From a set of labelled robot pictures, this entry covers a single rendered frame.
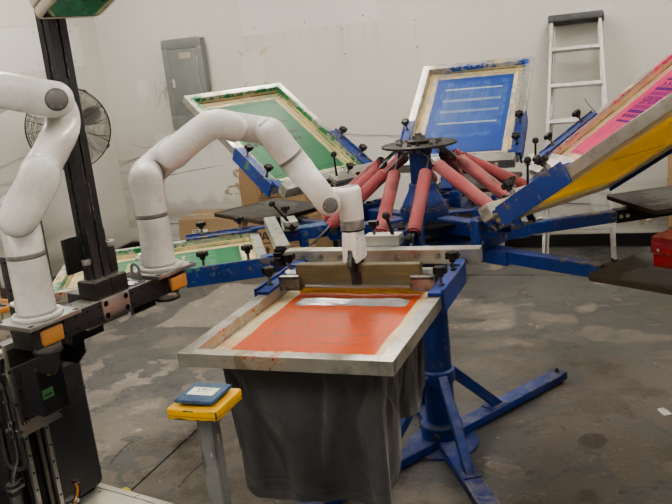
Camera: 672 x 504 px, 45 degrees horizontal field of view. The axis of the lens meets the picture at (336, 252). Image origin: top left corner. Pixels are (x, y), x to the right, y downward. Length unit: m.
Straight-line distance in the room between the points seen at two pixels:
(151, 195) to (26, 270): 0.45
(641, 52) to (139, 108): 4.28
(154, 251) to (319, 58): 4.66
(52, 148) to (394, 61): 4.86
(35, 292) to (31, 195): 0.26
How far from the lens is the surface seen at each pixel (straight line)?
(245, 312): 2.42
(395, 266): 2.48
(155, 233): 2.40
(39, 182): 2.02
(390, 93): 6.73
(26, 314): 2.16
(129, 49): 7.75
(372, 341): 2.16
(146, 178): 2.37
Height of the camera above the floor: 1.71
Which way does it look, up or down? 14 degrees down
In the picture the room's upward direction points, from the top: 6 degrees counter-clockwise
